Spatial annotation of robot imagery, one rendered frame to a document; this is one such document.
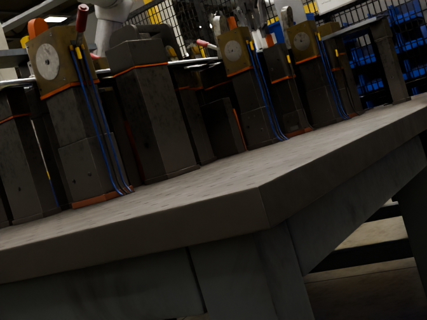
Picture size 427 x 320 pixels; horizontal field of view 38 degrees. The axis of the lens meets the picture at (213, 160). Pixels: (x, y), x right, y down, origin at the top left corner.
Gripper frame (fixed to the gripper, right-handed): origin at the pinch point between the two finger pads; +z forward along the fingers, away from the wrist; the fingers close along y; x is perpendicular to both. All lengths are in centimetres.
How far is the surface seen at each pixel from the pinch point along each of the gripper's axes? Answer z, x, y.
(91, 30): -76, 133, -220
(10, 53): -10, -85, -27
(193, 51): -2.2, -19.5, -15.1
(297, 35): 5.0, -9.4, 19.9
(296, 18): -6.3, 25.8, 2.7
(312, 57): 13.4, -9.4, 23.2
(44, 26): -3, -106, 15
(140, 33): -9.6, -42.7, -15.5
